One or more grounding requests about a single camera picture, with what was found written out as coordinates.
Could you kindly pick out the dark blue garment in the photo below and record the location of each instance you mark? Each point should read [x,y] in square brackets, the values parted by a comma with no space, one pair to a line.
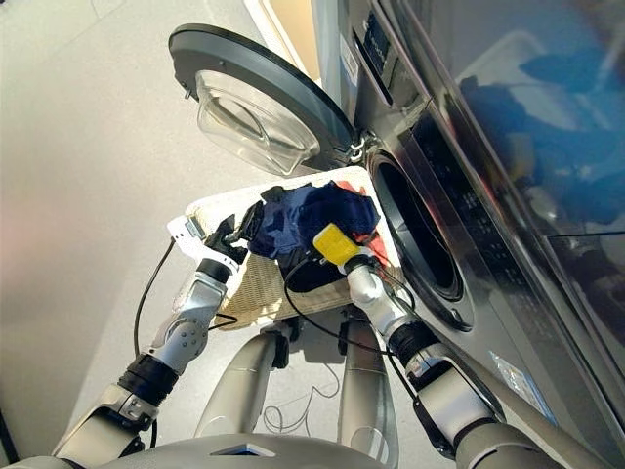
[303,210]

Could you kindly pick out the pale woven laundry basket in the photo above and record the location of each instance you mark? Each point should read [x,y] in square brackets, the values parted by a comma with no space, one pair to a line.
[263,293]

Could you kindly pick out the black garment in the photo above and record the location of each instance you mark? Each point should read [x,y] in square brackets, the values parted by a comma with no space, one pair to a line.
[312,278]

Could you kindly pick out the coral garment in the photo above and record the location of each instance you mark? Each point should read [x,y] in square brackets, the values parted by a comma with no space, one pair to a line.
[376,244]

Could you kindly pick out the wheeled basket stand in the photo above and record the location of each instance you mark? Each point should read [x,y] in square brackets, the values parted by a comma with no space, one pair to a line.
[283,349]

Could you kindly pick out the round washing machine door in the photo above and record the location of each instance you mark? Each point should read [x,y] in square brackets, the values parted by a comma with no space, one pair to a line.
[254,63]

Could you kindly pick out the grey washing machine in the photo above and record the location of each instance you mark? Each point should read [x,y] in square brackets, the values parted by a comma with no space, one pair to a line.
[512,317]

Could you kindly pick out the silver robot leg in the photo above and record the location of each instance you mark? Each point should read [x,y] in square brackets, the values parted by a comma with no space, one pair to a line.
[239,386]
[363,391]

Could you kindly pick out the white counter cabinet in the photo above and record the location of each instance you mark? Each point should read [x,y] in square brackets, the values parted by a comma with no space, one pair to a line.
[293,24]

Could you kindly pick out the grey robot torso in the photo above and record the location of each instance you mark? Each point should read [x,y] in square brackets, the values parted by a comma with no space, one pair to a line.
[244,456]

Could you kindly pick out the blue energy sticker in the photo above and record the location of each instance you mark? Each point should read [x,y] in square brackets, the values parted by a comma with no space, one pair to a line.
[522,386]

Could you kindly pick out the dark stacked dryer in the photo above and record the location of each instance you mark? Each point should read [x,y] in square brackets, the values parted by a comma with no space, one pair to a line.
[561,122]

